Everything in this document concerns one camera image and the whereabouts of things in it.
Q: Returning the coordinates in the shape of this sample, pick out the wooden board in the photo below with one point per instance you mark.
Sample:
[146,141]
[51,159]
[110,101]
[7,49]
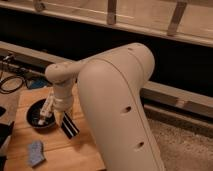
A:
[61,153]

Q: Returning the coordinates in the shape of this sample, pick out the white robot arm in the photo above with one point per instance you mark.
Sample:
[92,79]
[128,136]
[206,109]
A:
[109,85]

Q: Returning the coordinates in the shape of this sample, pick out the white eraser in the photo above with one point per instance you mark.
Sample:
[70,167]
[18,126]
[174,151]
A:
[46,111]

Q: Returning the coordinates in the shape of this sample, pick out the black object at left edge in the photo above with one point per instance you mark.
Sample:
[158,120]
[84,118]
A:
[6,128]

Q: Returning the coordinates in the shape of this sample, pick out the blue box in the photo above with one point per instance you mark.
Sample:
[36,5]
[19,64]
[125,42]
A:
[38,84]

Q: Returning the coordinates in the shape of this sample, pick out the black round plate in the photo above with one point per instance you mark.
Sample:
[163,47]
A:
[33,116]

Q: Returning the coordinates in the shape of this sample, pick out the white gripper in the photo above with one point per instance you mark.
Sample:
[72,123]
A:
[63,111]

